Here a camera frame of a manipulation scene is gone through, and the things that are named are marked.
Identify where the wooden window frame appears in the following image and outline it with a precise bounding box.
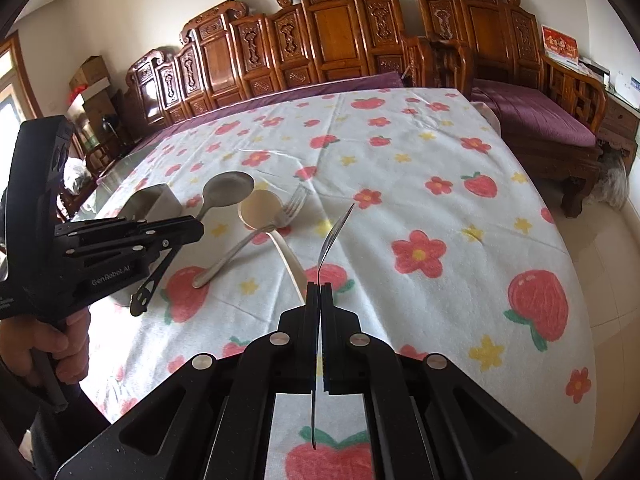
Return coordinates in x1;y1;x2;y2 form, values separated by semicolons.
1;32;42;120

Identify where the fluffy grey duster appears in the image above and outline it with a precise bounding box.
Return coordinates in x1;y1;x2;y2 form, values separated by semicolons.
591;152;629;210

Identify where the wooden side table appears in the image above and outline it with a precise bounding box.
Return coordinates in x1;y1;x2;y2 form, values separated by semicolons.
597;92;639;174

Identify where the carved wooden armchair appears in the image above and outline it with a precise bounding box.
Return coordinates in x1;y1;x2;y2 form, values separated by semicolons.
418;0;606;218

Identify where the white router box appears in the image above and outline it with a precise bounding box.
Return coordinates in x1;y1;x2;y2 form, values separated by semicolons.
611;72;640;108

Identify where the cardboard box on top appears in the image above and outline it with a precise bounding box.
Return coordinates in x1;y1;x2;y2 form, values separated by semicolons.
70;55;111;90

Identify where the strawberry flower print tablecloth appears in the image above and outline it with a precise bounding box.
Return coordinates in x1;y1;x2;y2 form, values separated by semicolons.
82;89;596;470

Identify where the metal rectangular tin box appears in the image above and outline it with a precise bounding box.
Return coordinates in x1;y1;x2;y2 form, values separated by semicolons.
117;183;182;222

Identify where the stacked boxes cabinet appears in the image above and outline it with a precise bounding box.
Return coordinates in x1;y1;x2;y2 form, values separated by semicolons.
66;77;128;179

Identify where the purple sofa cushion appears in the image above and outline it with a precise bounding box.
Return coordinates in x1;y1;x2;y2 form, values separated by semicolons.
96;70;406;187

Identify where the carved wooden long sofa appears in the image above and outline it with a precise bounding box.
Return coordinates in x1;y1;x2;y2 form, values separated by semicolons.
124;0;410;136

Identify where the purple armchair cushion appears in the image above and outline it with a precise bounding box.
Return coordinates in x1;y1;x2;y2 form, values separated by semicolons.
471;79;597;148

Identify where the beige plastic spoon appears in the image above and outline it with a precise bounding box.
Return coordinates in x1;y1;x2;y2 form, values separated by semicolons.
238;185;307;302

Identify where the person's left hand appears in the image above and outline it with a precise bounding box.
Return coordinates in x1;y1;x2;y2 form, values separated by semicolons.
1;308;91;386

